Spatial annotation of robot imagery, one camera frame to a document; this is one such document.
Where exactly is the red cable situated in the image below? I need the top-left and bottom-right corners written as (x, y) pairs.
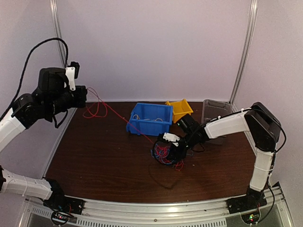
top-left (82, 87), bottom-right (187, 171)

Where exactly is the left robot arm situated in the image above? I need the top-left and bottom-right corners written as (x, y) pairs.
top-left (0, 62), bottom-right (87, 210)

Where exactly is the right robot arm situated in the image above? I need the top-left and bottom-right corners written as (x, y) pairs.
top-left (161, 102), bottom-right (283, 209)

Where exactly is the yellow plastic bin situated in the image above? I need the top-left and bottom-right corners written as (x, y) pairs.
top-left (165, 98), bottom-right (193, 123)

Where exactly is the blue plastic bin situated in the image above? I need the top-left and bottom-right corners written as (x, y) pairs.
top-left (126, 103), bottom-right (173, 137)

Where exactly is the clear grey plastic container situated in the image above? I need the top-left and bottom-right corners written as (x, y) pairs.
top-left (202, 99), bottom-right (234, 145)

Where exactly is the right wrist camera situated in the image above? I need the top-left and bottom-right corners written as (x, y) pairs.
top-left (159, 132), bottom-right (180, 147)

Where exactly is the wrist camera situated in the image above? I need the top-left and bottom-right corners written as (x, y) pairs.
top-left (159, 132), bottom-right (180, 147)
top-left (65, 61), bottom-right (80, 91)

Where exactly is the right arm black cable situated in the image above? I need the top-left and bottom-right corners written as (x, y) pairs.
top-left (151, 137), bottom-right (206, 166)

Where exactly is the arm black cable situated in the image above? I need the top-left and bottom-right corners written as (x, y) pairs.
top-left (0, 37), bottom-right (71, 119)
top-left (151, 137), bottom-right (206, 166)

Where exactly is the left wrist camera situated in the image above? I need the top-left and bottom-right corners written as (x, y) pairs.
top-left (65, 61), bottom-right (80, 91)

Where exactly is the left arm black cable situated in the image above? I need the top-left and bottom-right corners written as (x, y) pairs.
top-left (0, 37), bottom-right (71, 119)

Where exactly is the aluminium front rail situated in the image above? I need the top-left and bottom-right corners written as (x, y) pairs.
top-left (17, 186), bottom-right (294, 227)

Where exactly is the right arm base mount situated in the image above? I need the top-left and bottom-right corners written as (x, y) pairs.
top-left (226, 188), bottom-right (267, 214)

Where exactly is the left aluminium frame post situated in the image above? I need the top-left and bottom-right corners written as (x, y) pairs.
top-left (49, 0), bottom-right (68, 68)

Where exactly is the aluminium frame post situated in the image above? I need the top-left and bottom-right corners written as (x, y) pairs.
top-left (229, 0), bottom-right (258, 105)
top-left (49, 0), bottom-right (68, 68)

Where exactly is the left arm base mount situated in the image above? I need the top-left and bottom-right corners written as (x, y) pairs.
top-left (43, 178), bottom-right (85, 215)

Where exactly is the right aluminium frame post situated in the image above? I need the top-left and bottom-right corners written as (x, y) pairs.
top-left (229, 0), bottom-right (258, 105)

